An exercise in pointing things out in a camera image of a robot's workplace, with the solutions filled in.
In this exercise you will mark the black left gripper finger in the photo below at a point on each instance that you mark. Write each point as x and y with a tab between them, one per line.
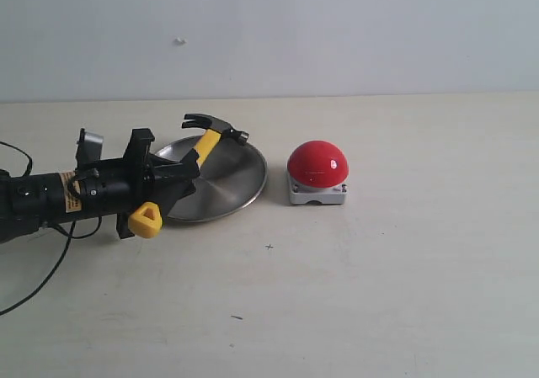
168	196
186	169

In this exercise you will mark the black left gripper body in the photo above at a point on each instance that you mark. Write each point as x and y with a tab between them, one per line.
117	186

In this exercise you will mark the yellow black claw hammer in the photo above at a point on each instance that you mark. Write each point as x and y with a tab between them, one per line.
174	181

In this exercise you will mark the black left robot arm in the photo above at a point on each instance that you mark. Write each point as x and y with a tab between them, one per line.
31	202

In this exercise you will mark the red dome push button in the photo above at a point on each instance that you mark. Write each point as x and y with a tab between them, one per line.
316	173

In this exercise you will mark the round steel plate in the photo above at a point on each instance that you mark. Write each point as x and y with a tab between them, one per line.
231	178

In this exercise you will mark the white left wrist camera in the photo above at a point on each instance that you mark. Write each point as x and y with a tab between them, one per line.
89	148

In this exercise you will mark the white wall hook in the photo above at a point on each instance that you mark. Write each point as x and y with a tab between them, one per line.
181	40

